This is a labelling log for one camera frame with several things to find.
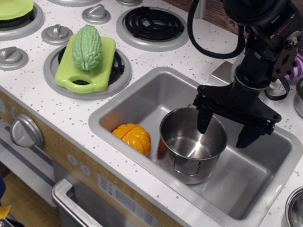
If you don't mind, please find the front right stove burner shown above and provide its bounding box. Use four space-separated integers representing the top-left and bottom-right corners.
43 46 132 101

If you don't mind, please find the steel pot in sink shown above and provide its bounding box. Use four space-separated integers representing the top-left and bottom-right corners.
156 107 228 185

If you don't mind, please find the green toy cutting board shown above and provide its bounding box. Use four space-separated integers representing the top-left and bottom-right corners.
55 35 116 94

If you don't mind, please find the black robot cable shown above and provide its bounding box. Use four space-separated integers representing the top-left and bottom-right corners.
182 0 253 62

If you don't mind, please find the grey toy faucet base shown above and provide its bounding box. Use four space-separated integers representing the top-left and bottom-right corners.
208 61 290 103

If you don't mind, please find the grey stove knob upper middle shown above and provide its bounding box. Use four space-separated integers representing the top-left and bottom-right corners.
81 4 111 25

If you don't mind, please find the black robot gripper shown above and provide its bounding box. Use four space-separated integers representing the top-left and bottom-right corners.
194 74 281 148

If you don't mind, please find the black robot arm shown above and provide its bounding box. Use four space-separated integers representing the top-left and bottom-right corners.
194 0 303 148

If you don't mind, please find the grey oven dial knob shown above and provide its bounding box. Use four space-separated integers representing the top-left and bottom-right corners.
9 113 44 148

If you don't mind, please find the front left stove burner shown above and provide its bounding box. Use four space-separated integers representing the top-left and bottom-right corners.
0 3 44 41

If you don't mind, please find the green toy bitter melon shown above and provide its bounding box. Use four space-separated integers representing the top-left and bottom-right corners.
72 24 102 71

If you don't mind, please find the purple white striped toy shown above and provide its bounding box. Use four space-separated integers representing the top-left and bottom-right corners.
286 54 303 80

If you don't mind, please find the grey stove knob front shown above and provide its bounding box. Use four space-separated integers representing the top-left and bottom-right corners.
0 47 28 71

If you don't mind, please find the grey stove knob lower middle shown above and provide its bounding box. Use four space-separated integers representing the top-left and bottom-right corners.
41 24 73 46

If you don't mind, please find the white oven door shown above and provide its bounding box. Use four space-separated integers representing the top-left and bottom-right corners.
0 122 56 208

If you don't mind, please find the orange toy fruit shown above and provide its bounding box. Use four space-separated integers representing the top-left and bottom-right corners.
112 123 152 156

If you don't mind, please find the back right stove burner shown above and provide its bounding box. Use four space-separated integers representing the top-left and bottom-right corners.
116 6 189 52

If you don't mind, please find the grey toy sink basin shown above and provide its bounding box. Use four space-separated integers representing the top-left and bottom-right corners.
88 67 303 227

